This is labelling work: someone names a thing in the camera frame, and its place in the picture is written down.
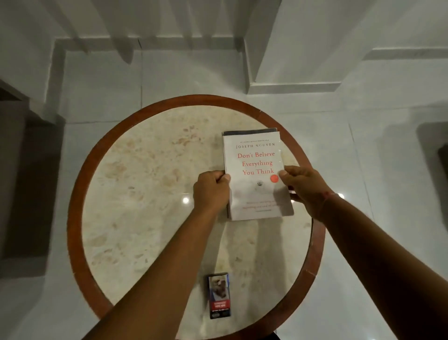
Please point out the person's right hand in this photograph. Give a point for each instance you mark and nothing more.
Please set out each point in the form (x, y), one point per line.
(308, 185)

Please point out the person's left hand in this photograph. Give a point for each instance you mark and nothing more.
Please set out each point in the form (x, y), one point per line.
(210, 191)

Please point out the person's left thumb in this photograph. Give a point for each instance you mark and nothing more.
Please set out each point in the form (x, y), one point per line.
(224, 177)

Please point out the person's right thumb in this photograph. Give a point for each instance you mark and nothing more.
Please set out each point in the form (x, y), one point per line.
(289, 174)

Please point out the white paperback book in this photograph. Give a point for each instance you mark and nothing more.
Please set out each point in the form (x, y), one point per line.
(255, 154)

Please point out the person's left forearm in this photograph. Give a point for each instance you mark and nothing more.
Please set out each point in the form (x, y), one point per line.
(164, 276)

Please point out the person's right forearm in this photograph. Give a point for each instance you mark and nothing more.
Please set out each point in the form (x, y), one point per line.
(381, 269)

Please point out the round table with wooden rim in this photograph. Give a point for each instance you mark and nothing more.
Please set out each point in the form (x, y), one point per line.
(140, 182)

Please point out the small cigarette pack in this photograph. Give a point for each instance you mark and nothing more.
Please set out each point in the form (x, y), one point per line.
(219, 297)

